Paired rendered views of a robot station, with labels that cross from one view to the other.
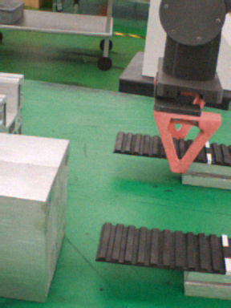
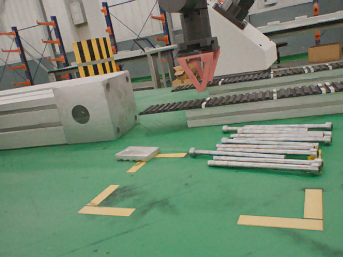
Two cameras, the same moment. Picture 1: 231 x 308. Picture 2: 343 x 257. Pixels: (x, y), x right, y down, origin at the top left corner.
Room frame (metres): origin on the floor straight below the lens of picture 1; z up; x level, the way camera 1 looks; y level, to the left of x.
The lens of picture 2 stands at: (-0.13, -0.19, 0.91)
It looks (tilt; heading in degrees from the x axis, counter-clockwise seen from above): 15 degrees down; 19
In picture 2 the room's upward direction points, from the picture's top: 11 degrees counter-clockwise
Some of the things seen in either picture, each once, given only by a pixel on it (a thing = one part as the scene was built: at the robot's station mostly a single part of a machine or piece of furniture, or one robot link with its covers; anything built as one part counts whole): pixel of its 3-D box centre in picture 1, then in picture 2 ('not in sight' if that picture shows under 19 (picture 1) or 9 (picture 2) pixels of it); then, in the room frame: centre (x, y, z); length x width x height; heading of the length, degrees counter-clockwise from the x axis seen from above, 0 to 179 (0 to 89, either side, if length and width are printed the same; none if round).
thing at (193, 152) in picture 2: not in sight; (233, 154); (0.20, -0.14, 0.78); 0.11 x 0.01 x 0.01; 73
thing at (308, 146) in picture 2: not in sight; (261, 147); (0.21, -0.17, 0.78); 0.11 x 0.01 x 0.01; 72
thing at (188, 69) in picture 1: (191, 56); (196, 30); (0.54, -0.05, 0.92); 0.10 x 0.07 x 0.07; 0
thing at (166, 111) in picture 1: (183, 127); (199, 67); (0.51, -0.05, 0.85); 0.07 x 0.07 x 0.09; 0
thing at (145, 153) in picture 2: not in sight; (138, 153); (0.22, -0.01, 0.78); 0.05 x 0.03 x 0.01; 74
